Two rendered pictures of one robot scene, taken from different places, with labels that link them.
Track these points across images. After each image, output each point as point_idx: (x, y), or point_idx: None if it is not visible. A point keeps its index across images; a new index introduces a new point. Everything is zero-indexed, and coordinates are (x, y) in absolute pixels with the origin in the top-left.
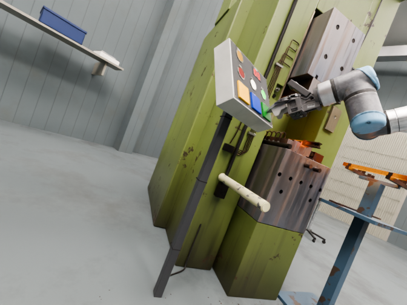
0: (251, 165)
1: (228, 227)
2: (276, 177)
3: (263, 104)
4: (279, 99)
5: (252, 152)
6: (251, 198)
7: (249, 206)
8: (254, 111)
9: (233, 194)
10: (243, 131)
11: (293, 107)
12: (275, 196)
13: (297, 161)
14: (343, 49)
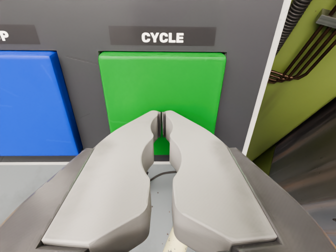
0: (318, 106)
1: (255, 160)
2: (328, 202)
3: (118, 72)
4: (24, 203)
5: (331, 77)
6: (168, 237)
7: (274, 174)
8: (14, 159)
9: (257, 137)
10: (288, 17)
11: None
12: (314, 216)
13: None
14: None
